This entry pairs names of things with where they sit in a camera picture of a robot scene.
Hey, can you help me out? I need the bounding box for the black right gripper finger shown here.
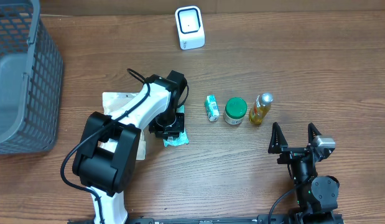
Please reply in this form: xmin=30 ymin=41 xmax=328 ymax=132
xmin=308 ymin=123 xmax=322 ymax=144
xmin=268 ymin=122 xmax=288 ymax=154

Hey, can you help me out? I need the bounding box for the teal tissue pack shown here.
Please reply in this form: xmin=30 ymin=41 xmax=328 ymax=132
xmin=162 ymin=105 xmax=190 ymax=148

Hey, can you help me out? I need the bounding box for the yellow oil bottle silver cap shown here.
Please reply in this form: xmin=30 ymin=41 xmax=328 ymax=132
xmin=249 ymin=93 xmax=273 ymax=125

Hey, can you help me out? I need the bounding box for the small teal packet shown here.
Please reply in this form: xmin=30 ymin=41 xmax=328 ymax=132
xmin=204 ymin=95 xmax=220 ymax=122

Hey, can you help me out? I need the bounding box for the green lid white jar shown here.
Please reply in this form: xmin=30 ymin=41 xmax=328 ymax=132
xmin=223 ymin=97 xmax=248 ymax=125

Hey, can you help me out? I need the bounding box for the white orange snack packet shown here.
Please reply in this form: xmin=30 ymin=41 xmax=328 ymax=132
xmin=100 ymin=92 xmax=146 ymax=161

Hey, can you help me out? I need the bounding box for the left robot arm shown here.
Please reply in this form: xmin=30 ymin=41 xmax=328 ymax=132
xmin=69 ymin=69 xmax=189 ymax=223

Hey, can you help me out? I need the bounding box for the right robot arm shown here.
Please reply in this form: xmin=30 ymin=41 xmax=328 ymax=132
xmin=267 ymin=122 xmax=344 ymax=223

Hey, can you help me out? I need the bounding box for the white barcode scanner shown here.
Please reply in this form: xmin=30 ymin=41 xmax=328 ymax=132
xmin=175 ymin=6 xmax=205 ymax=50

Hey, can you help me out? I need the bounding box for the dark grey plastic mesh basket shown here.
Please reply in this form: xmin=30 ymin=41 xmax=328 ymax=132
xmin=0 ymin=0 xmax=64 ymax=154

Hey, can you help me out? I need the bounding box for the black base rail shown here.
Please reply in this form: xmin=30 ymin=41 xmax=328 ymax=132
xmin=67 ymin=215 xmax=344 ymax=224

